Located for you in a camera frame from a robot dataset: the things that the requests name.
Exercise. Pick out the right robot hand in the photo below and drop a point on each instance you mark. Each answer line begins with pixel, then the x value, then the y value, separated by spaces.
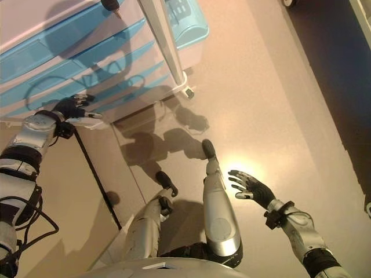
pixel 259 192

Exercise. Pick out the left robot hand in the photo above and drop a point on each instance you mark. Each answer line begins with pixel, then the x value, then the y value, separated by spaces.
pixel 69 107

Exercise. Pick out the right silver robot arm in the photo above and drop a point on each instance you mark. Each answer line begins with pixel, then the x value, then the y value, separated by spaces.
pixel 301 228

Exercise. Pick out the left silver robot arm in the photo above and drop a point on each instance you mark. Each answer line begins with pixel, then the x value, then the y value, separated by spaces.
pixel 34 127

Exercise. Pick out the right silver robot leg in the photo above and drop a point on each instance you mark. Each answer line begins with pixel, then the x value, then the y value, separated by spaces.
pixel 220 220

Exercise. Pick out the silver robot leg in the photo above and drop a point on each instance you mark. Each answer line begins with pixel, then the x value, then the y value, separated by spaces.
pixel 220 220
pixel 145 231

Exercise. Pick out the white cabinet with blue drawers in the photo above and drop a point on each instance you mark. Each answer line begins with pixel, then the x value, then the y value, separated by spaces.
pixel 58 52

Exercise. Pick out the silver robot torso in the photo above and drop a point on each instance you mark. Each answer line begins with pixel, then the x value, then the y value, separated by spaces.
pixel 188 269

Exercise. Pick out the black key bunch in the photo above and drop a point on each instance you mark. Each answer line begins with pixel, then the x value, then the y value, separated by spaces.
pixel 110 4

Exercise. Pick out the white cabinet caster wheel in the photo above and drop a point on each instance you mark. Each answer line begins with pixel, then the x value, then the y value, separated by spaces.
pixel 189 92

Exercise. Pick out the left silver robot leg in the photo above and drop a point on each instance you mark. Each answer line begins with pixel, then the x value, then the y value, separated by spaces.
pixel 145 231

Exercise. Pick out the light blue side bin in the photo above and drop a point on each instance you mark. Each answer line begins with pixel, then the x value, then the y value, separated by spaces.
pixel 191 32

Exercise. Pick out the white trolley leg with caster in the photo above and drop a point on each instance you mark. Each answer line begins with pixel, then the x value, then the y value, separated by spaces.
pixel 291 2

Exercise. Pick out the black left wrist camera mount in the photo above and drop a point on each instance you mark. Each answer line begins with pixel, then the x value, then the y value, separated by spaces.
pixel 65 130

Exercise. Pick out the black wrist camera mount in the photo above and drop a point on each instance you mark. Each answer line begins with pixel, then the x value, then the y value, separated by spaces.
pixel 65 130
pixel 278 215

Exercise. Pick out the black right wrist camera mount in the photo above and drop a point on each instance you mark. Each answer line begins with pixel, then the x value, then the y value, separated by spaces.
pixel 278 215

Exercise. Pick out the white metal rail frame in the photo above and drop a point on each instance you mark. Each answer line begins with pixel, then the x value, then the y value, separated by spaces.
pixel 362 17

